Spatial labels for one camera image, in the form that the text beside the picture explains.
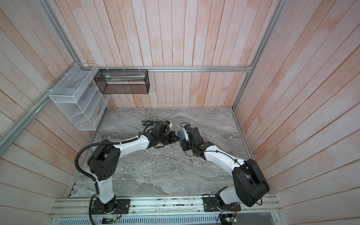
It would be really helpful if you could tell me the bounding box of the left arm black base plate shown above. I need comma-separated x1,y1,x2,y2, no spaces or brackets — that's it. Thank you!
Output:
90,197,131,215

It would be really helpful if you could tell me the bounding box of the white wire mesh shelf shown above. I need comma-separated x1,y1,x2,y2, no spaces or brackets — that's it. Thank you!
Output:
49,63,110,131

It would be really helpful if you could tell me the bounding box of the black mesh basket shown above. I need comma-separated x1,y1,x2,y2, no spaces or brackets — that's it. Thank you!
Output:
94,69,150,94

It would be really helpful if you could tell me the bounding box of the white ventilation grille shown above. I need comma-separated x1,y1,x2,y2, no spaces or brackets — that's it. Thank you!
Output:
56,215,221,225

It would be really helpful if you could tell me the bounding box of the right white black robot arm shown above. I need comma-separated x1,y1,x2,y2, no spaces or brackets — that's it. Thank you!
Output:
177,127,270,207

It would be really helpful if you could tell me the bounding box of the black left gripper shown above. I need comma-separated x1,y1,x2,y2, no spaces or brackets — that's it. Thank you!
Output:
158,131,180,145

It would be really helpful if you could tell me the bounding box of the aluminium frame rail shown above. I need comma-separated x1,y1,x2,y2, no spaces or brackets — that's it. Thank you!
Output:
1,1,278,137

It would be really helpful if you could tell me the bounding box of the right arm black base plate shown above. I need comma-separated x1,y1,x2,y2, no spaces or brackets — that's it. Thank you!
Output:
202,195,241,212

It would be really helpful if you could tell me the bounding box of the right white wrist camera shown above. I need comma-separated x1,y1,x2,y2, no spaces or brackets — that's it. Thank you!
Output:
183,125,191,132

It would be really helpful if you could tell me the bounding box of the clear acrylic card stand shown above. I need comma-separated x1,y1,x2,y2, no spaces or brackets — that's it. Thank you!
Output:
142,120,157,127

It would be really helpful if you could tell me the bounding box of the left black corrugated cable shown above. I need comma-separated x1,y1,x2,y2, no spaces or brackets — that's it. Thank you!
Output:
74,136,140,225

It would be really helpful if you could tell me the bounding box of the black card in stand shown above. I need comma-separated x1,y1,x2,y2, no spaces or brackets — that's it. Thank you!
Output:
142,120,154,127

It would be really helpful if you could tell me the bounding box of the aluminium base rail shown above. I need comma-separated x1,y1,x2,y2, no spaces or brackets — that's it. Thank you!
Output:
49,195,282,218

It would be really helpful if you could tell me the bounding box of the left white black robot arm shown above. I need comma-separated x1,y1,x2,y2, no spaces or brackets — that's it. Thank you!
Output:
88,121,179,204

